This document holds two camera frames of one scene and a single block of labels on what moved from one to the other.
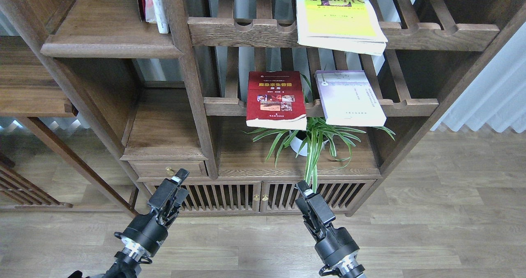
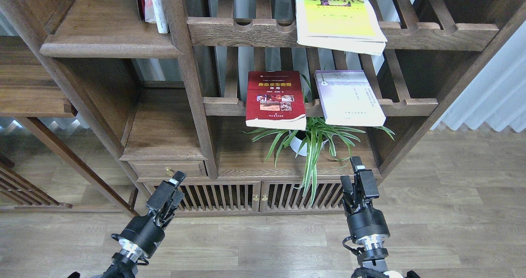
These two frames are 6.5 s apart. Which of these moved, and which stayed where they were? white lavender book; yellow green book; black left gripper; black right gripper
Moved: black right gripper
Stayed: white lavender book; black left gripper; yellow green book
